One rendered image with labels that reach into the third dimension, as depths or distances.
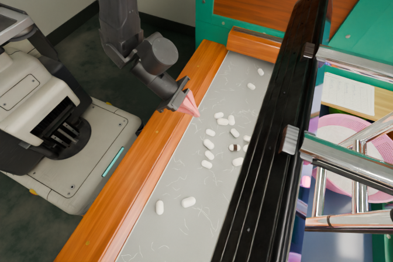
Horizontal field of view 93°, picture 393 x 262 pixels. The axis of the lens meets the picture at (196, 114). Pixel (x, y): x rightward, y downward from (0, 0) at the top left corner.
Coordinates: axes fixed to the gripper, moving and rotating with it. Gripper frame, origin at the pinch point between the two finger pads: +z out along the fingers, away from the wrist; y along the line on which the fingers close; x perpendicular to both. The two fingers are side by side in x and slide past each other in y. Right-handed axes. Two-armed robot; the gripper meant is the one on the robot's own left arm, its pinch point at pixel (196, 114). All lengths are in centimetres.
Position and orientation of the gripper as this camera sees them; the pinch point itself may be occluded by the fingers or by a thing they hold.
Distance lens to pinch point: 50.3
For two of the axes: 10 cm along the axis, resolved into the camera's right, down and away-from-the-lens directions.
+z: 6.9, 6.1, 3.9
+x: -6.0, 1.7, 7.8
